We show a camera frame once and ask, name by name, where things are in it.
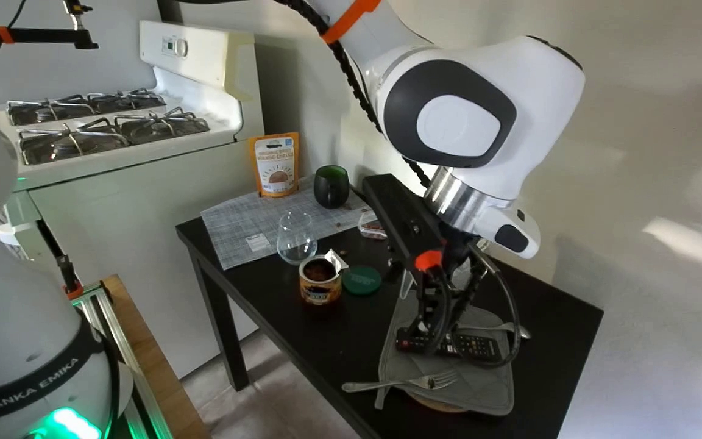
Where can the open tin can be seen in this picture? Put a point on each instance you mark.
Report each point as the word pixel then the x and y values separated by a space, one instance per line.
pixel 320 283

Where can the dark green glass cup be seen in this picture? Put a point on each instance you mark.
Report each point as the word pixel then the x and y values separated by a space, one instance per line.
pixel 331 188

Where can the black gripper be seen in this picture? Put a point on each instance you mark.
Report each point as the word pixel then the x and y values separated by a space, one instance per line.
pixel 457 247

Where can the grey checked placemat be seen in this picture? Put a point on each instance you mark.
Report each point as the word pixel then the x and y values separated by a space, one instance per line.
pixel 247 225

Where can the silver fork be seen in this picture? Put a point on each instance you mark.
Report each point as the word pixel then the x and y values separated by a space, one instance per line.
pixel 400 383

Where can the green plastic lid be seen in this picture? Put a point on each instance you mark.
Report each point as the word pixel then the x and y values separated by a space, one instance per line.
pixel 362 280

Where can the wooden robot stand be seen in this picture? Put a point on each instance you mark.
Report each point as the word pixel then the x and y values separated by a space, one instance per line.
pixel 144 360

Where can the orange snack pouch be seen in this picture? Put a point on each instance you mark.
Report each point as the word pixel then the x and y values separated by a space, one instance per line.
pixel 275 164

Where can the stove burner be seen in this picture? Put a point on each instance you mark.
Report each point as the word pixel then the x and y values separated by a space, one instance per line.
pixel 70 144
pixel 162 127
pixel 49 110
pixel 125 99

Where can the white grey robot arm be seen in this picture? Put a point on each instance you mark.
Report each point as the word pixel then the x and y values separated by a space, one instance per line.
pixel 485 91

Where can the black orange clamp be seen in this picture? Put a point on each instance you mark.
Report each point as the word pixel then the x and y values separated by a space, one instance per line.
pixel 69 277

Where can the black remote control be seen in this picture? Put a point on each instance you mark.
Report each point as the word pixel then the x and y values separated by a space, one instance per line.
pixel 476 346

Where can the white gas stove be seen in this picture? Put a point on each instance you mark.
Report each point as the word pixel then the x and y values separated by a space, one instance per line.
pixel 138 183

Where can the grey pot holder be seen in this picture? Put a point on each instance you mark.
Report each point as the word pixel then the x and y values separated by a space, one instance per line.
pixel 479 384

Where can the clear stemless glass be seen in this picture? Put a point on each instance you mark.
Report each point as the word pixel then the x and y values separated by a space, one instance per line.
pixel 296 241

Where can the small clear food container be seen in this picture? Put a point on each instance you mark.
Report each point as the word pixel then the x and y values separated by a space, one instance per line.
pixel 372 227

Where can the silver spoon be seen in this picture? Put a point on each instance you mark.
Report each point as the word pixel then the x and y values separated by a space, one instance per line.
pixel 503 329

